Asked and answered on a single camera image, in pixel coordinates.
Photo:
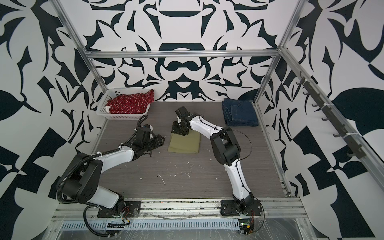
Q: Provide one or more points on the aluminium frame crossbar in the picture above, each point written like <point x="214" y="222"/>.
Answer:
<point x="181" y="54"/>

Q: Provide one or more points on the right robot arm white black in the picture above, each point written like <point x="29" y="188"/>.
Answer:
<point x="226" y="150"/>

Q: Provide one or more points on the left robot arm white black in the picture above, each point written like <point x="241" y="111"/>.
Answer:
<point x="80" y="181"/>

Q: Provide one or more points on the olive green skirt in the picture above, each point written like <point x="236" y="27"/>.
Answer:
<point x="189" y="144"/>

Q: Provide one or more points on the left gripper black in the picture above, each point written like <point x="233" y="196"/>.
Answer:
<point x="159" y="141"/>

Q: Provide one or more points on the white slotted cable duct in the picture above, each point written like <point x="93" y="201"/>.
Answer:
<point x="202" y="224"/>

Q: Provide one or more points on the blue denim skirt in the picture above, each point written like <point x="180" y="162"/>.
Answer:
<point x="239" y="113"/>

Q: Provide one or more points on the white plastic basket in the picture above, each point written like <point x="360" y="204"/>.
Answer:
<point x="113" y="93"/>

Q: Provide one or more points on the small circuit board right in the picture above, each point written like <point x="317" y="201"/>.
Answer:
<point x="246" y="226"/>

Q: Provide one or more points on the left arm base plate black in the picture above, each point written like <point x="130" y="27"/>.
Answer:
<point x="118" y="209"/>

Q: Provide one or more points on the aluminium front rail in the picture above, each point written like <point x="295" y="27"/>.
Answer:
<point x="190" y="209"/>

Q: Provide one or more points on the grey wall hook rail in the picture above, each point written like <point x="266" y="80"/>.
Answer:
<point x="333" y="115"/>

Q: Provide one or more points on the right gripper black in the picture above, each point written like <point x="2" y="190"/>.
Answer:
<point x="174" y="129"/>

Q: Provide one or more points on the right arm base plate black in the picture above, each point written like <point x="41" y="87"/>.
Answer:
<point x="236" y="208"/>

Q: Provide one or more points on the red polka dot skirt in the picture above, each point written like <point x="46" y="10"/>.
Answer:
<point x="130" y="104"/>

